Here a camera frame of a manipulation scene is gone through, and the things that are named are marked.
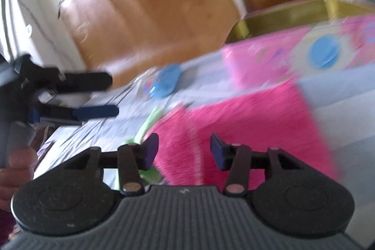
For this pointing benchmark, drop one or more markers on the light green cloth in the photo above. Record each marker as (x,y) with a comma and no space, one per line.
(149,124)

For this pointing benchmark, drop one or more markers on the person's left hand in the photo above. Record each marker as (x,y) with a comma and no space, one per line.
(16,173)

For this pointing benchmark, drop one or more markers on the hot pink fluffy cloth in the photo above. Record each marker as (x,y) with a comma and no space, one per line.
(249,124)

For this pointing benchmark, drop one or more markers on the grey printed bed sheet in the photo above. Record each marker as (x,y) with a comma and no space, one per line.
(96,138)

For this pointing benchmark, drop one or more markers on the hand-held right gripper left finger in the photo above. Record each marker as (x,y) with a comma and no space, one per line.
(150,152)

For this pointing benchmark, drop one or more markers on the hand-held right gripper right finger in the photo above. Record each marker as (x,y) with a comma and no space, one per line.
(217,154)

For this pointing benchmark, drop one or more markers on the pink printed pillow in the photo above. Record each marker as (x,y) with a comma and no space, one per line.
(263,62)

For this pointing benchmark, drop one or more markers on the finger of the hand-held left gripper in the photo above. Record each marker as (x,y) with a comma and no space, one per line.
(93,111)
(85,80)

